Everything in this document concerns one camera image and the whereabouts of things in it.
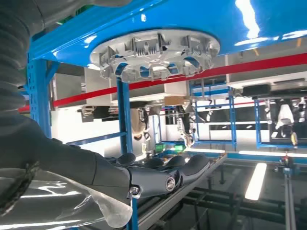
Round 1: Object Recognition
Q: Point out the blue metal shelf rack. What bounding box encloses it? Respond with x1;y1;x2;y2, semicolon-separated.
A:
189;80;237;150
17;0;307;230
254;98;307;150

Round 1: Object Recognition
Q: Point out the white desk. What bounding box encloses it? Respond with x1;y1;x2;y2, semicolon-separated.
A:
226;71;307;97

